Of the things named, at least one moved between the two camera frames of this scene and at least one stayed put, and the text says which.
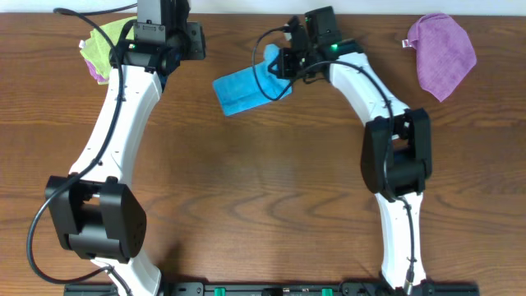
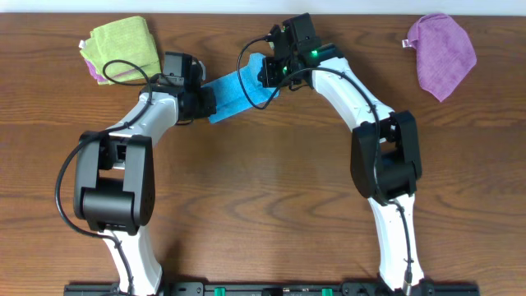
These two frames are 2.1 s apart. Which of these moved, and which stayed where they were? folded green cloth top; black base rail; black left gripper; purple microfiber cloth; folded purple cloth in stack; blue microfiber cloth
Moved: blue microfiber cloth; black left gripper
Stayed: black base rail; folded purple cloth in stack; folded green cloth top; purple microfiber cloth
